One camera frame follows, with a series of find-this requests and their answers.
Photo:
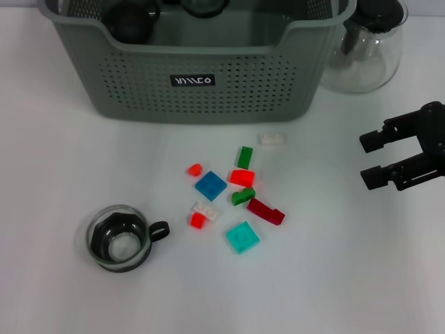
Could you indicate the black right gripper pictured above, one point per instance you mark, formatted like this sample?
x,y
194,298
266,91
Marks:
x,y
434,132

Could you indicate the small red square brick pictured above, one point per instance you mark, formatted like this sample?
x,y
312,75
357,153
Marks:
x,y
198,221

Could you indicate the glass teacup with black sleeve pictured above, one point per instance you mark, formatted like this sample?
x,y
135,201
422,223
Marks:
x,y
118,250
203,8

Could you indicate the grey-green perforated storage bin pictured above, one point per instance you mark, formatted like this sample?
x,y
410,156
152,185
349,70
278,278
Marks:
x,y
208,101

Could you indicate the glass carafe with black lid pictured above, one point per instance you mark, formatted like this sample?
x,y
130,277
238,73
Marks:
x,y
361,69

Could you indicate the white two-stud brick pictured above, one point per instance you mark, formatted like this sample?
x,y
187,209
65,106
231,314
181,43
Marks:
x,y
272,140

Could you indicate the dark red long brick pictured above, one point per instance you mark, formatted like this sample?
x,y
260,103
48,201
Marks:
x,y
264,210

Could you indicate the long green brick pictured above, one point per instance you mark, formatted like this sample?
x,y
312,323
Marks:
x,y
245,157

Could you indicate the red curved slope brick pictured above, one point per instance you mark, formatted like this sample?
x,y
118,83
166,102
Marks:
x,y
242,178

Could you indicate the short green studded brick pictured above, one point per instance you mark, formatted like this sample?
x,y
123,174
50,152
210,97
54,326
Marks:
x,y
241,197

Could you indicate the turquoise square plate brick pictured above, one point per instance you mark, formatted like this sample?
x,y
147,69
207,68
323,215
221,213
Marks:
x,y
243,238

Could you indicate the blue square plate brick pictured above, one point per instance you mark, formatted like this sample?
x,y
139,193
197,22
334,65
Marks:
x,y
211,186

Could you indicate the white flat plate brick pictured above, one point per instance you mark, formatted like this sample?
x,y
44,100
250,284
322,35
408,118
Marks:
x,y
208,210

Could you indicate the small red round-stud brick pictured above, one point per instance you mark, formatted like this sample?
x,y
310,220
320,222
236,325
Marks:
x,y
195,169

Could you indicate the black round teapot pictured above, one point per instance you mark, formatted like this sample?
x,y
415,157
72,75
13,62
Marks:
x,y
128,24

